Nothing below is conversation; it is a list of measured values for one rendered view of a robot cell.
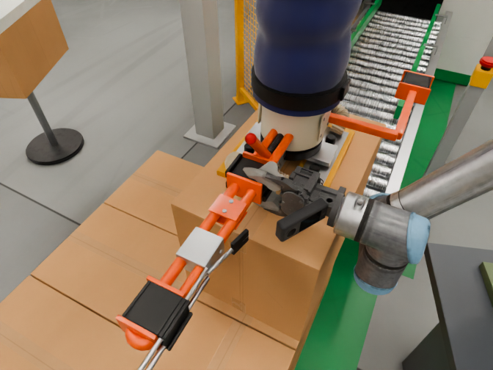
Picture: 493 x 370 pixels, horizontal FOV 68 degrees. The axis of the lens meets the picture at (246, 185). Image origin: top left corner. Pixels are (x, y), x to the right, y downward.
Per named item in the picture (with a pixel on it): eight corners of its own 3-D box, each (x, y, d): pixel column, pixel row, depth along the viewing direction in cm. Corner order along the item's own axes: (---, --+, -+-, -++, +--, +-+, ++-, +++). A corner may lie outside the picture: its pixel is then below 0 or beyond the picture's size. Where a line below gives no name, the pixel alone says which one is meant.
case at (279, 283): (268, 172, 158) (273, 90, 129) (358, 206, 145) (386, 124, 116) (187, 283, 121) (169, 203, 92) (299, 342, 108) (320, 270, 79)
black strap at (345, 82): (274, 55, 100) (274, 41, 97) (357, 75, 93) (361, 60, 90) (235, 96, 86) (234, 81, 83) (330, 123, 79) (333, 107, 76)
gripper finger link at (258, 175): (252, 156, 80) (289, 178, 79) (240, 172, 77) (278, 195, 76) (257, 147, 78) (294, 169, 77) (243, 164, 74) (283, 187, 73)
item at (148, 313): (153, 288, 65) (148, 274, 61) (188, 307, 63) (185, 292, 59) (122, 331, 60) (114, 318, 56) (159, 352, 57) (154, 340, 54)
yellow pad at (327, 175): (323, 126, 115) (325, 113, 111) (353, 136, 112) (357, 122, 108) (280, 199, 94) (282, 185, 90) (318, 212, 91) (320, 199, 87)
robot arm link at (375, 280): (394, 262, 87) (411, 228, 78) (393, 305, 79) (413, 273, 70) (353, 252, 88) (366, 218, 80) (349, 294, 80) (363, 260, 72)
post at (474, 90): (403, 212, 228) (477, 63, 156) (414, 216, 226) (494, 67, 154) (401, 219, 224) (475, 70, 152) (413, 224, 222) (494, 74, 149)
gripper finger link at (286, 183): (263, 180, 77) (298, 201, 77) (260, 185, 76) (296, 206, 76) (270, 166, 74) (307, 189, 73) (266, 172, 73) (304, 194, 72)
